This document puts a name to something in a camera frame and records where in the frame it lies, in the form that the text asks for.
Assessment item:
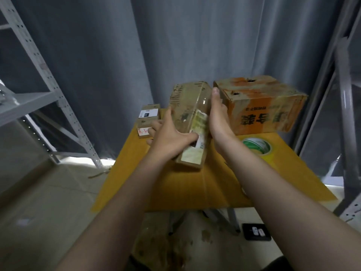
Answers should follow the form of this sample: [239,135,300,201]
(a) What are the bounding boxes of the person's left hand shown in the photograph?
[147,105,200,165]

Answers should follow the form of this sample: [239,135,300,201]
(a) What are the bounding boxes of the person's right hand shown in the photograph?
[208,87,240,150]

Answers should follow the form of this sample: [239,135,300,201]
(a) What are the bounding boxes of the long white-labelled cardboard box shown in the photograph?
[137,103,161,138]

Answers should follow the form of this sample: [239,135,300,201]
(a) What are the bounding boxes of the medium brown cardboard box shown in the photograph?
[169,81,214,171]

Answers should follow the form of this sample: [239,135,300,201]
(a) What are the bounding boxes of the yellow tape roll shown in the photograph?
[241,135,276,164]

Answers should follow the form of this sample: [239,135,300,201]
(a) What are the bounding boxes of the large orange print cardboard box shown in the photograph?
[212,75,309,137]

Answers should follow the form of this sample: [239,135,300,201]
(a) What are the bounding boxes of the person's left forearm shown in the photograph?
[53,154,178,271]

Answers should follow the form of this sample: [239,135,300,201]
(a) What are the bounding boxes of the person's right forearm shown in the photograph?
[217,137,361,271]

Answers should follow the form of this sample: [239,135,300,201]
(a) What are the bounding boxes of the tape scraps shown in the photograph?
[135,223,193,271]

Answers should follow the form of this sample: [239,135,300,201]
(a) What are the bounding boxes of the yellow wooden table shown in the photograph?
[90,107,338,232]

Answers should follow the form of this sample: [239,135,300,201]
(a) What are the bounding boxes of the grey curtain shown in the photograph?
[0,0,361,158]

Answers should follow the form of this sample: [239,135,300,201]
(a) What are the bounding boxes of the black power adapter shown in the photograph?
[241,222,273,242]

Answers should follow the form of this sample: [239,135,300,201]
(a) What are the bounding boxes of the grey metal shelf unit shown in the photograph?
[293,0,361,232]
[0,0,105,170]

